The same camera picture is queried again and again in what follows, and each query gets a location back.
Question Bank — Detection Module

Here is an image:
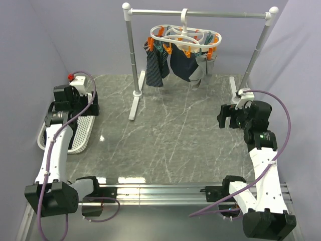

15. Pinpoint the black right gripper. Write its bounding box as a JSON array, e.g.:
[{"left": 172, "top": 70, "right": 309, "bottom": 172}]
[{"left": 216, "top": 101, "right": 253, "bottom": 131}]

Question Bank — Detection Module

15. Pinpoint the white clip hanger frame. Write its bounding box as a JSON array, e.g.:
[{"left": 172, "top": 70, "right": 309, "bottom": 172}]
[{"left": 150, "top": 9, "right": 222, "bottom": 51}]

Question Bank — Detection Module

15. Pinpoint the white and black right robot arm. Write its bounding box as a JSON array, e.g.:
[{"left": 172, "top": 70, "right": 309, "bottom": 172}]
[{"left": 217, "top": 101, "right": 296, "bottom": 240}]

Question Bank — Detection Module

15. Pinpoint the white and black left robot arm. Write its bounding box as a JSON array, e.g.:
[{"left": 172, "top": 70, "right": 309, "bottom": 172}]
[{"left": 24, "top": 85, "right": 103, "bottom": 218}]

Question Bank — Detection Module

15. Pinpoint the grey underwear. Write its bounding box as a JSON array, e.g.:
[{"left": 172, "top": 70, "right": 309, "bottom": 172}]
[{"left": 189, "top": 54, "right": 217, "bottom": 90}]

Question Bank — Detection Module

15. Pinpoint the navy underwear with cream waistband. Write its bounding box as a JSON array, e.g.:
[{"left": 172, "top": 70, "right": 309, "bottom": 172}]
[{"left": 170, "top": 45, "right": 198, "bottom": 82}]

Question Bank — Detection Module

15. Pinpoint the striped navy underwear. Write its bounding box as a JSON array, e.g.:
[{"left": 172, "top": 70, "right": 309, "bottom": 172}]
[{"left": 143, "top": 41, "right": 170, "bottom": 88}]

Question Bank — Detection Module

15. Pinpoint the white perforated plastic basket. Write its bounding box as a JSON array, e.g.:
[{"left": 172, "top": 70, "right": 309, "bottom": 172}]
[{"left": 37, "top": 86, "right": 96, "bottom": 154}]

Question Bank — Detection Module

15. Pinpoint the orange clothes peg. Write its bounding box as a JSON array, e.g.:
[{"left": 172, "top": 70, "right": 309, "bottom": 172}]
[
  {"left": 147, "top": 37, "right": 154, "bottom": 52},
  {"left": 182, "top": 48, "right": 191, "bottom": 59},
  {"left": 163, "top": 43, "right": 173, "bottom": 55},
  {"left": 207, "top": 48, "right": 213, "bottom": 60}
]

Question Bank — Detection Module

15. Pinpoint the teal clothes peg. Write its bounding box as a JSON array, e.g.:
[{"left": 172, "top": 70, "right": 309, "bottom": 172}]
[
  {"left": 154, "top": 40, "right": 163, "bottom": 54},
  {"left": 194, "top": 48, "right": 202, "bottom": 57}
]

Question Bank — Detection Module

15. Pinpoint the white and grey clothes rack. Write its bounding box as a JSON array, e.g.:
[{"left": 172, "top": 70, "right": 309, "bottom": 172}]
[{"left": 121, "top": 2, "right": 279, "bottom": 121}]

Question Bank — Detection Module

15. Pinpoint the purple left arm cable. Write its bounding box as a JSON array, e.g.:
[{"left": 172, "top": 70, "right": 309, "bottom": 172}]
[{"left": 37, "top": 71, "right": 120, "bottom": 241}]

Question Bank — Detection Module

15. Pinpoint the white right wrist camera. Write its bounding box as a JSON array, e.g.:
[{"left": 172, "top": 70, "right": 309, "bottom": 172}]
[{"left": 231, "top": 88, "right": 254, "bottom": 110}]

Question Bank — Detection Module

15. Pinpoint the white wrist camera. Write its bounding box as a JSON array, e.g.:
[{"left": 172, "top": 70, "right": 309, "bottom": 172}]
[
  {"left": 68, "top": 74, "right": 88, "bottom": 96},
  {"left": 231, "top": 88, "right": 254, "bottom": 110}
]

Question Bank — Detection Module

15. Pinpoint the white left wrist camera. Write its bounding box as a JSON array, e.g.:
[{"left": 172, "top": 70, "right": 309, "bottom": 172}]
[{"left": 68, "top": 74, "right": 88, "bottom": 96}]

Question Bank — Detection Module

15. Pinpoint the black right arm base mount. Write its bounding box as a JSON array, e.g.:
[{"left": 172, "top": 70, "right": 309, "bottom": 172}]
[{"left": 204, "top": 186, "right": 241, "bottom": 218}]

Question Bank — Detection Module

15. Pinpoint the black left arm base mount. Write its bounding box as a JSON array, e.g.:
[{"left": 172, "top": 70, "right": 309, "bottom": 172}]
[{"left": 80, "top": 187, "right": 118, "bottom": 217}]

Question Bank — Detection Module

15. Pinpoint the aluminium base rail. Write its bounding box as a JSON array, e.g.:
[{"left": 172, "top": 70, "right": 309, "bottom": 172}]
[{"left": 75, "top": 182, "right": 293, "bottom": 207}]

